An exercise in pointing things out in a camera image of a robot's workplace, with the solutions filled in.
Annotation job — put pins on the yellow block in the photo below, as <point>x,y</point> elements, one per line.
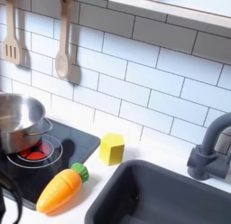
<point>112,149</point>

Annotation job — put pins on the black stove top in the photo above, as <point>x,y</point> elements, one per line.
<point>75,143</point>

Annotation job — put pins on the wooden spoon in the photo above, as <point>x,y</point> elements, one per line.
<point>63,53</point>

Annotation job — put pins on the orange toy carrot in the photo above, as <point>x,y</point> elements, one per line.
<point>60,188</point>

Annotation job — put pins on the steel pot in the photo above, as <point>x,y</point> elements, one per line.
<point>18,119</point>

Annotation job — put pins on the grey sink basin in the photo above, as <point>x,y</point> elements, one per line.
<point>162,197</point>

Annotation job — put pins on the grey tap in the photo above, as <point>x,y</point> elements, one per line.
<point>207,155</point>

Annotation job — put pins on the slotted wooden spatula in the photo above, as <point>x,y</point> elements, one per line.
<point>11,44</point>

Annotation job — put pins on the wooden wall shelf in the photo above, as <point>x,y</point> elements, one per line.
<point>180,11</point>

